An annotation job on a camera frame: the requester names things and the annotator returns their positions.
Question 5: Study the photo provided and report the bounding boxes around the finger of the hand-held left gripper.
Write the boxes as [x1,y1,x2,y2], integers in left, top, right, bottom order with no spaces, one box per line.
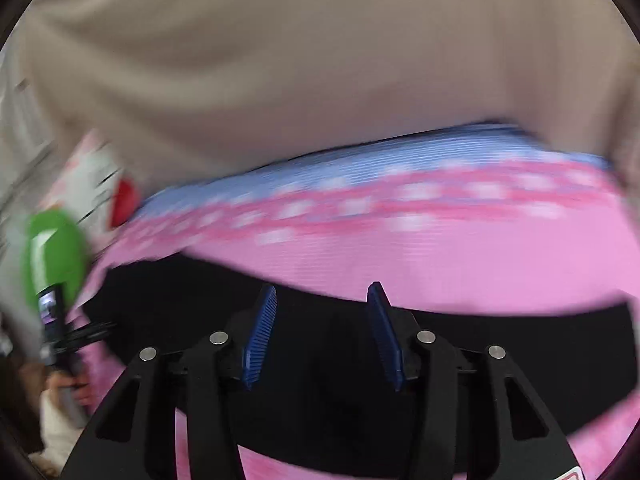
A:
[62,321,120,351]

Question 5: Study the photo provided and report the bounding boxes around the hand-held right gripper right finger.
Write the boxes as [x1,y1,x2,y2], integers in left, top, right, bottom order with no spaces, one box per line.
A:
[366,281,588,480]

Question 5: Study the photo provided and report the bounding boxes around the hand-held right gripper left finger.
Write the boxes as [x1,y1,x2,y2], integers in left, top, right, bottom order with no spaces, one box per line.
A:
[60,284,277,480]

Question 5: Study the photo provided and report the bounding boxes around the black pants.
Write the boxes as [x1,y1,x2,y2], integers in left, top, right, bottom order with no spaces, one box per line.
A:
[80,252,636,478]

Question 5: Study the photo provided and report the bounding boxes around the person's left forearm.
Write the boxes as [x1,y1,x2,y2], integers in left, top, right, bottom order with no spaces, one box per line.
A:
[29,389,87,472]

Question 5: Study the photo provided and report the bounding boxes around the person's left hand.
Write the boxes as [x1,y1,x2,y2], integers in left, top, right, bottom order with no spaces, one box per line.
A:
[45,372,96,407]

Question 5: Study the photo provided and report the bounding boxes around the green plush cushion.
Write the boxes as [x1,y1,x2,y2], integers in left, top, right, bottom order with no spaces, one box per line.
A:
[21,209,90,313]

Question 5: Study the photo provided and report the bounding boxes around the pink floral bedsheet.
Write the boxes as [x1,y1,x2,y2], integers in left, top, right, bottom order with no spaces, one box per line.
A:
[65,122,637,480]

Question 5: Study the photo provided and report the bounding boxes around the white cat print pillow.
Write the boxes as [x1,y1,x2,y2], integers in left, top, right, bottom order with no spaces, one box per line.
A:
[42,130,142,232]

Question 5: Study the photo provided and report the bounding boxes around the silver satin curtain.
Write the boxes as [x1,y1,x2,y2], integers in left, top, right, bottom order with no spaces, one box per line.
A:
[0,35,57,211]

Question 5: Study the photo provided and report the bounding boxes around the beige padded headboard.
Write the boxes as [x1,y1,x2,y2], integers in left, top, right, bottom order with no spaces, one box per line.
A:
[20,0,637,196]

